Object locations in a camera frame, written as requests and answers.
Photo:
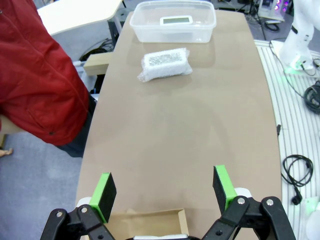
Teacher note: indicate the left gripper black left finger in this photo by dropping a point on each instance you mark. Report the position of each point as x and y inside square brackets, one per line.
[105, 197]

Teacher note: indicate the unwrapped white digital clock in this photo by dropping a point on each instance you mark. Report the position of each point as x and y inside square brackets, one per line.
[176, 20]

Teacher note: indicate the computer with pink lights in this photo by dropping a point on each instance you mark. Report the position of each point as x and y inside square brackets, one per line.
[272, 10]

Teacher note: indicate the white side table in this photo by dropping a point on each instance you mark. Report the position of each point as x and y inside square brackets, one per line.
[80, 15]

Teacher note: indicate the open brown cardboard box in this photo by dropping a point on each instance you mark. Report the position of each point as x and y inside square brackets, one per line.
[150, 222]

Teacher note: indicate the mannequin legs on floor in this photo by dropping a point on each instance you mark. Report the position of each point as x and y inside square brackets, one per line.
[6, 152]

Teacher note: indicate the small brown cardboard box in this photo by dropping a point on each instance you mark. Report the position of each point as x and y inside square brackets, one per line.
[96, 63]

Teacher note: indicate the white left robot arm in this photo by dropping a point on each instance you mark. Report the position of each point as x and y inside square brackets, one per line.
[313, 220]

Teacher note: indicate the white ribbed base platform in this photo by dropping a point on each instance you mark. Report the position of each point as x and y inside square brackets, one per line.
[287, 112]

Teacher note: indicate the person in red jacket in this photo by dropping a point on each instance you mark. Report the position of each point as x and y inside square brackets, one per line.
[37, 75]

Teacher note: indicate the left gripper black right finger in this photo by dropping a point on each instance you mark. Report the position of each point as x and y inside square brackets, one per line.
[225, 190]

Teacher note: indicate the bubble-wrapped white clock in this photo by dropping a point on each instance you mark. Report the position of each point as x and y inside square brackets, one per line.
[165, 65]

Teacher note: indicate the clear plastic container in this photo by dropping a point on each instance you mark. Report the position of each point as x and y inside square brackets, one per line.
[150, 35]

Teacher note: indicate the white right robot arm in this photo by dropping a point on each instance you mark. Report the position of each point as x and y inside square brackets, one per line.
[300, 25]

